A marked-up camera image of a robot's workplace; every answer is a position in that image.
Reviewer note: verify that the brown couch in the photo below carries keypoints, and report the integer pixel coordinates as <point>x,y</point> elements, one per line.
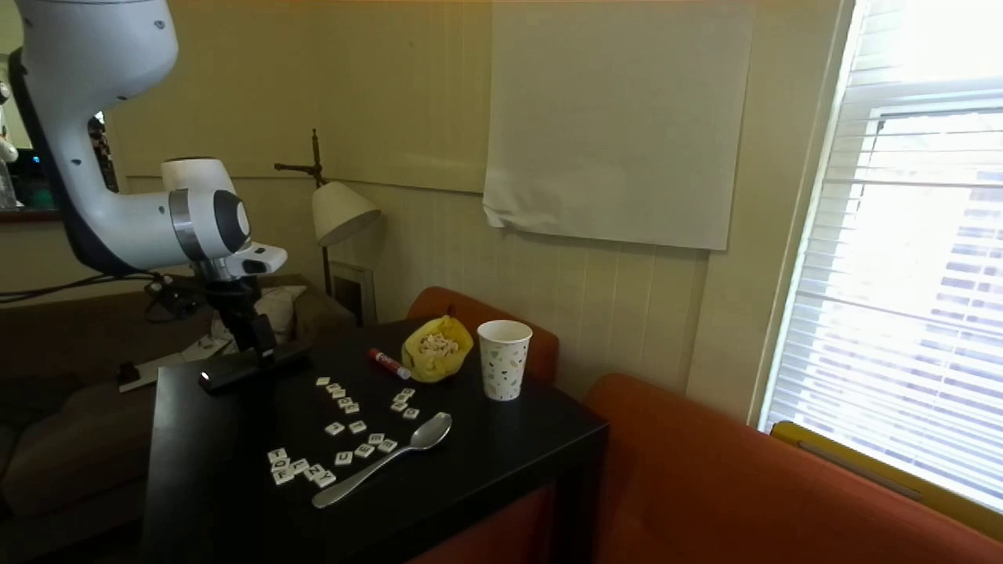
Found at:
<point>77,408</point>

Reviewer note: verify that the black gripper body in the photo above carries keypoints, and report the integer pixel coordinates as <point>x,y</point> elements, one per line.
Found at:
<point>236,304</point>

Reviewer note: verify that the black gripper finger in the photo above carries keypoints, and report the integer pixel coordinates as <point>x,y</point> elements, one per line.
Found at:
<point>285,356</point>
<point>233,360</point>

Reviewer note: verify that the black side table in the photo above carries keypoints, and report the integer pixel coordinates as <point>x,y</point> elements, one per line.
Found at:
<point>214,497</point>

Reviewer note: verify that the silver metal spoon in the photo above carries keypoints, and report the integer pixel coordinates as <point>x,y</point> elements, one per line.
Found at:
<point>420,439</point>

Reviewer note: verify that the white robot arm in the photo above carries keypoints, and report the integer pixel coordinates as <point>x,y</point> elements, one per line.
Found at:
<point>82,57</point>

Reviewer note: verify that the white paper cup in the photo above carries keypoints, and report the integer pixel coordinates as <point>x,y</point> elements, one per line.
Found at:
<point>502,357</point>

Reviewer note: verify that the red marker pen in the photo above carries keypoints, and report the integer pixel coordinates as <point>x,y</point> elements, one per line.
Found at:
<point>390,365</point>

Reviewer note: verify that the yellow crumpled bag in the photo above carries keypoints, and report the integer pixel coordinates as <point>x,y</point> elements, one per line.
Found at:
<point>435,348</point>

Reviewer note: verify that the white floor lamp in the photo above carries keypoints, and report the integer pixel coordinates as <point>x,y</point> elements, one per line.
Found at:
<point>340,214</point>

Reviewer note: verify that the black remote control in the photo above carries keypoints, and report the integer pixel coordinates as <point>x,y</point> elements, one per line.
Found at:
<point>214,380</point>

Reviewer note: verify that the white paper on wall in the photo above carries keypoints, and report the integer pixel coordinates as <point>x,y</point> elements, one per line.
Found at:
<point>617,120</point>

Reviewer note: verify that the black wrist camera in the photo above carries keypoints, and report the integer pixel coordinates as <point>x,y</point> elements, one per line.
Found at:
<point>177,296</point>

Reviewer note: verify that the orange sofa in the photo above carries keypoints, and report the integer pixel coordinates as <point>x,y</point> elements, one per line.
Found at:
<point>694,486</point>

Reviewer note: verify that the white window blinds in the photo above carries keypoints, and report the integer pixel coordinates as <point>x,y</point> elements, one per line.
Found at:
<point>892,332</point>

